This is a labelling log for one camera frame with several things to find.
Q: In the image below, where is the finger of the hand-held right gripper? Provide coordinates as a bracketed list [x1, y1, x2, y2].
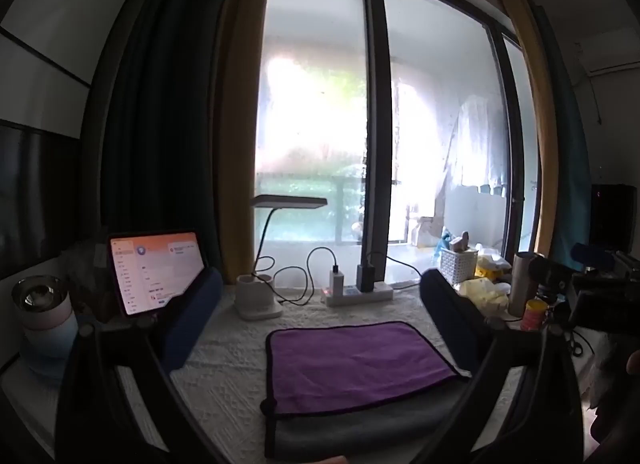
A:
[571, 243, 617, 271]

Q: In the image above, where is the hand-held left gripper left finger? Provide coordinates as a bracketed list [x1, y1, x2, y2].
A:
[55, 266, 232, 464]

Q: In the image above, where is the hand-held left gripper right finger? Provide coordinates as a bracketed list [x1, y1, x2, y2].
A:
[414, 268, 587, 464]

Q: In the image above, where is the purple towel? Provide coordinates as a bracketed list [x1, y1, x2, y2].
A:
[260, 321, 472, 417]

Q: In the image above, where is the grey towel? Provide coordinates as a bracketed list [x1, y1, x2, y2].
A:
[264, 378, 473, 463]

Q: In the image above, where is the pale yellow plastic bag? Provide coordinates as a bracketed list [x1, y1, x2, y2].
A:
[454, 277, 512, 316]

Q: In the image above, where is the black round bottle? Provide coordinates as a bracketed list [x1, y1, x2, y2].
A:
[529, 254, 572, 302]

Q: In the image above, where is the white woven basket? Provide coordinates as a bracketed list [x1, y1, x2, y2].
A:
[439, 246, 480, 286]

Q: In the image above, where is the tablet with lit screen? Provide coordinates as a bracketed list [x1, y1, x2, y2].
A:
[107, 230, 209, 319]

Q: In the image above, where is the yellow packet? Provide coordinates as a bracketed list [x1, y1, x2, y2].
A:
[472, 255, 512, 281]

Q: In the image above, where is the white base desk lamp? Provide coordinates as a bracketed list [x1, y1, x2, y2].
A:
[235, 195, 329, 321]

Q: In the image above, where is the white lace tablecloth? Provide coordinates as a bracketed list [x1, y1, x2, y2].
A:
[114, 284, 591, 464]

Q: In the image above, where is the yellow lid jar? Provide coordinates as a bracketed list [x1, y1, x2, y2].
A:
[520, 298, 550, 333]

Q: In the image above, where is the steel thermos cup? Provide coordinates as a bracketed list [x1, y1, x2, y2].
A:
[508, 252, 539, 318]

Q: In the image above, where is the white power strip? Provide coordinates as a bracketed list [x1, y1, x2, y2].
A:
[321, 282, 395, 308]

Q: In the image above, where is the teal curtain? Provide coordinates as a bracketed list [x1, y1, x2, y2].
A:
[529, 0, 592, 259]

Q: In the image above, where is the black charger plug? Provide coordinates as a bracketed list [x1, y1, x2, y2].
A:
[355, 264, 376, 293]

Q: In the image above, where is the yellow curtain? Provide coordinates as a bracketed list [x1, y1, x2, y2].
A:
[491, 0, 560, 256]
[214, 0, 280, 286]

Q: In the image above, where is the hanging white laundry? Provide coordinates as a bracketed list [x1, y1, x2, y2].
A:
[442, 91, 508, 200]

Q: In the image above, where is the dark green curtain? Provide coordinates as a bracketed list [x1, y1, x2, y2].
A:
[99, 0, 243, 267]

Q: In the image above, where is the white air conditioner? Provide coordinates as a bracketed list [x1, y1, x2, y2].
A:
[579, 28, 640, 77]

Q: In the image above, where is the glass sliding door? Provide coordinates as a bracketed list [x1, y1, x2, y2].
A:
[252, 0, 543, 257]

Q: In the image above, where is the black charging cable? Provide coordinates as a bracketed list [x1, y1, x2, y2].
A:
[365, 251, 427, 291]
[254, 246, 341, 306]

